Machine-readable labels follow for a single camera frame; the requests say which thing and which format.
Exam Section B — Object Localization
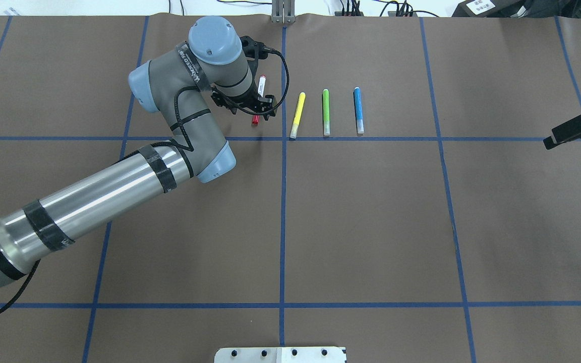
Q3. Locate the red white marker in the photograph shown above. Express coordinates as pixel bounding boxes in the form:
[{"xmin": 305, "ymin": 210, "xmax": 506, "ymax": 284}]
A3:
[{"xmin": 251, "ymin": 74, "xmax": 267, "ymax": 127}]

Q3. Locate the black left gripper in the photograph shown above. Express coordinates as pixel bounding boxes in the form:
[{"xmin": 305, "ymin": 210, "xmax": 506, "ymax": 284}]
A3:
[{"xmin": 211, "ymin": 35, "xmax": 277, "ymax": 120}]

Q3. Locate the green highlighter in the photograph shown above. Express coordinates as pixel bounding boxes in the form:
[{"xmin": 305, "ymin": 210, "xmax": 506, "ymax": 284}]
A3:
[{"xmin": 321, "ymin": 89, "xmax": 331, "ymax": 137}]

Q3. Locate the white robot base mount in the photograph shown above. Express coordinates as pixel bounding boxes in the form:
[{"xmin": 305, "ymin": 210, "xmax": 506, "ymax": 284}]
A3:
[{"xmin": 213, "ymin": 345, "xmax": 347, "ymax": 362}]

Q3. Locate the yellow highlighter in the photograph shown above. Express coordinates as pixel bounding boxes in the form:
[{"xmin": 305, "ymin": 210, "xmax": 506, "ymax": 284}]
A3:
[{"xmin": 289, "ymin": 92, "xmax": 306, "ymax": 140}]

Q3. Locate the aluminium frame post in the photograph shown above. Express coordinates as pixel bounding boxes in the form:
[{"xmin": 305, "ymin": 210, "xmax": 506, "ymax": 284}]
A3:
[{"xmin": 270, "ymin": 0, "xmax": 297, "ymax": 25}]

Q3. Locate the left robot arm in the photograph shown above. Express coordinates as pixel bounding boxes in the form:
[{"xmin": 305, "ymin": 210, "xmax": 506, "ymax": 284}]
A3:
[{"xmin": 0, "ymin": 16, "xmax": 281, "ymax": 287}]

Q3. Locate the blue highlighter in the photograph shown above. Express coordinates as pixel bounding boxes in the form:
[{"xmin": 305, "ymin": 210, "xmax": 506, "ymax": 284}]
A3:
[{"xmin": 353, "ymin": 87, "xmax": 365, "ymax": 134}]

